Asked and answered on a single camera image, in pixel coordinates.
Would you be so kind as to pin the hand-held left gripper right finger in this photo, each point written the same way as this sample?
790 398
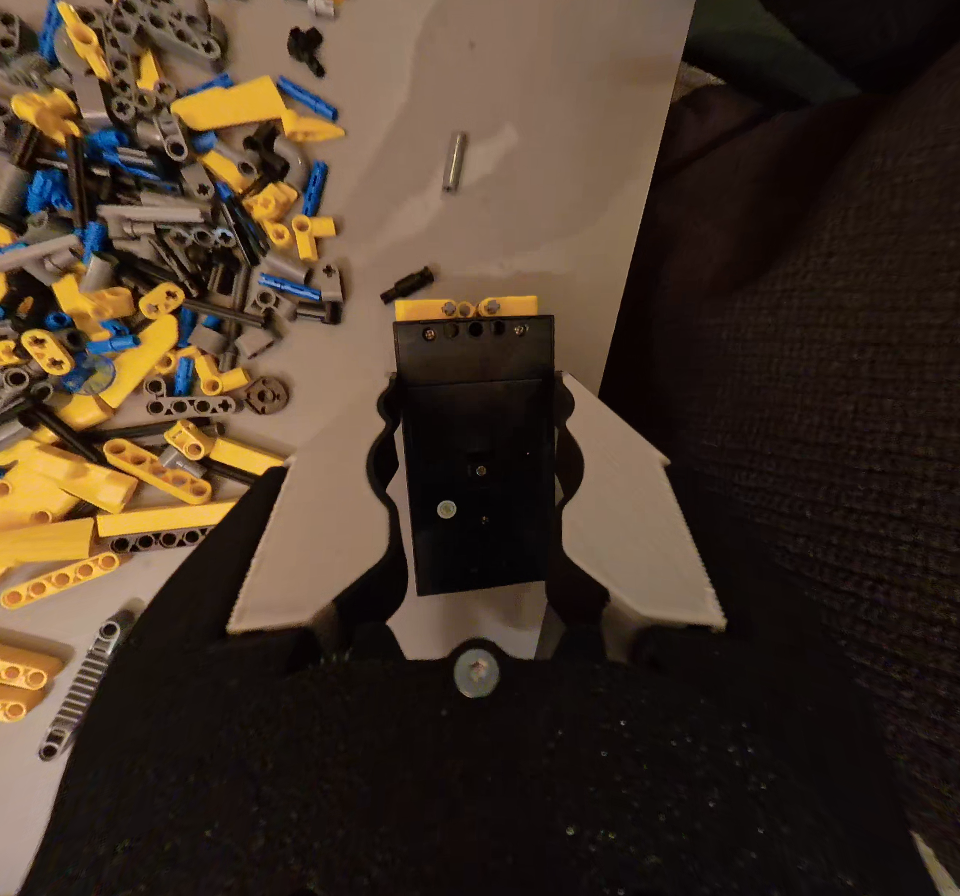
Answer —
637 536

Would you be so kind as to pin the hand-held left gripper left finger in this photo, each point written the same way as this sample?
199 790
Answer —
322 536

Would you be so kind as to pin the black battery box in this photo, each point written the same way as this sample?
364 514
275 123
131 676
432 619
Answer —
472 416

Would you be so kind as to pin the yellow beam piece with holes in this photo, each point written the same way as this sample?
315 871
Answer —
420 308

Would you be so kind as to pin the person's dark knit clothing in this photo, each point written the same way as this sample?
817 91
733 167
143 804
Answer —
825 386

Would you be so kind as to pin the black pin piece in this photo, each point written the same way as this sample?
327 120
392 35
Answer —
407 285

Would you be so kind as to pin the grey toothed rack piece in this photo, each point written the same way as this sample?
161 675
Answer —
82 690

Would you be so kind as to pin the yellow short beam piece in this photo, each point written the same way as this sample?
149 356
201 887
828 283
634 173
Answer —
26 667
16 705

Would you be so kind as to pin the pile of plastic building pieces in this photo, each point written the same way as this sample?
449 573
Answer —
135 236

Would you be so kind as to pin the short grey axle piece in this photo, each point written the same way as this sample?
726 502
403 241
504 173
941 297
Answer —
454 161

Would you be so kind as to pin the black angled connector piece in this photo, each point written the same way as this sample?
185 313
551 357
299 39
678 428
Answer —
306 48

